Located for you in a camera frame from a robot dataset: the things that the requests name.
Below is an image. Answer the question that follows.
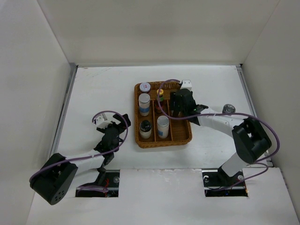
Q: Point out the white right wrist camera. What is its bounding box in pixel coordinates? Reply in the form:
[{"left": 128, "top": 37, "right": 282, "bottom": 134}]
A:
[{"left": 180, "top": 80, "right": 192, "bottom": 91}]

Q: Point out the dark jar red-label lid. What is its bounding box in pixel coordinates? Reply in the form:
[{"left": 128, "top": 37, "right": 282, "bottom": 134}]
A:
[{"left": 170, "top": 107, "right": 181, "bottom": 118}]

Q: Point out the blue label silver-lid canister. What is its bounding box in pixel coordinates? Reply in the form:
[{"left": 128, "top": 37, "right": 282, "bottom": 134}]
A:
[{"left": 138, "top": 93, "right": 150, "bottom": 116}]

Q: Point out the salt grinder clear grey top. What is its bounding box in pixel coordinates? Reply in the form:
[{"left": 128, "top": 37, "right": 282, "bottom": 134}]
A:
[{"left": 222, "top": 104, "right": 236, "bottom": 113}]

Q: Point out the red sauce bottle yellow cap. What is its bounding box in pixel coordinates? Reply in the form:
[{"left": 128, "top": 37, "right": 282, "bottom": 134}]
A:
[{"left": 154, "top": 89, "right": 165, "bottom": 114}]

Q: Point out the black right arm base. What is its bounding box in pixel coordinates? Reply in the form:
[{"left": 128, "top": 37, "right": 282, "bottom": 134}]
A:
[{"left": 202, "top": 170, "right": 248, "bottom": 197}]

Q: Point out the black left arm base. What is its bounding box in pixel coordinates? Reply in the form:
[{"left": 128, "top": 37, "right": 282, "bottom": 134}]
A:
[{"left": 75, "top": 168, "right": 120, "bottom": 198}]

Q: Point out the dark spice jar white lid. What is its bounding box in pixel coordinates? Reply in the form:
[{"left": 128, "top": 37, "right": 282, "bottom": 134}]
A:
[{"left": 139, "top": 82, "right": 151, "bottom": 93}]

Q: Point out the white canister blue label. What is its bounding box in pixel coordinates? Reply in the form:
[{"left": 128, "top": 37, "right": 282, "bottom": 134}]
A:
[{"left": 157, "top": 115, "right": 170, "bottom": 139}]

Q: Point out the white bottle black cap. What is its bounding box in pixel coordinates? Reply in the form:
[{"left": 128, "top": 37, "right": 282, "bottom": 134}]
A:
[{"left": 139, "top": 120, "right": 152, "bottom": 139}]

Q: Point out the brown wicker divided tray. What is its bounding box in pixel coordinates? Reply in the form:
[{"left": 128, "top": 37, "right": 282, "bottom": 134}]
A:
[{"left": 134, "top": 81, "right": 192, "bottom": 148}]

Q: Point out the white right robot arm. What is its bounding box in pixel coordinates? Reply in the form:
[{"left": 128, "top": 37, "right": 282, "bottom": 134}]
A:
[{"left": 170, "top": 89, "right": 271, "bottom": 186}]

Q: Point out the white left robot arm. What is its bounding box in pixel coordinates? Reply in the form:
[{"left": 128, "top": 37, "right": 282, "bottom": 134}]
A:
[{"left": 29, "top": 111, "right": 131, "bottom": 205}]

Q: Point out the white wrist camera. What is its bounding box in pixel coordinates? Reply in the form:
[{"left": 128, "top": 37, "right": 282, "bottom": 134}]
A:
[
  {"left": 180, "top": 80, "right": 192, "bottom": 91},
  {"left": 92, "top": 113, "right": 112, "bottom": 128}
]

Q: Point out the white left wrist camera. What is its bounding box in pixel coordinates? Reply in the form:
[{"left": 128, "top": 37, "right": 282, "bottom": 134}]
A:
[{"left": 92, "top": 113, "right": 112, "bottom": 128}]

